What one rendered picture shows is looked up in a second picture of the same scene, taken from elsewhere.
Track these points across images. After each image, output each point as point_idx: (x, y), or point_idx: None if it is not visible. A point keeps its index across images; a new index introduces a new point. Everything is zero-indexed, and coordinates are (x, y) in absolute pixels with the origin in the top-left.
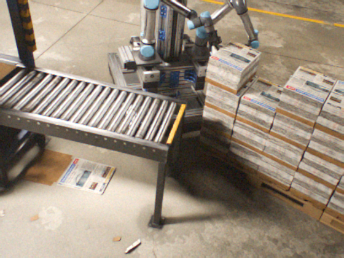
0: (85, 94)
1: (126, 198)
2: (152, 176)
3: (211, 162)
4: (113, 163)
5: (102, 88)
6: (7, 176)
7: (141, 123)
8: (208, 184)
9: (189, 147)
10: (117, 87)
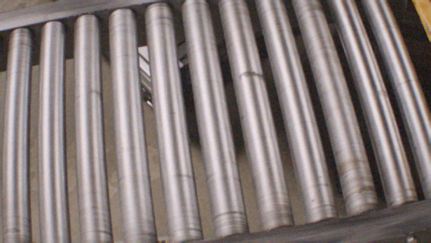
0: (22, 87)
1: None
2: (301, 215)
3: (425, 95)
4: (161, 221)
5: (65, 31)
6: None
7: (188, 62)
8: None
9: (345, 73)
10: (118, 1)
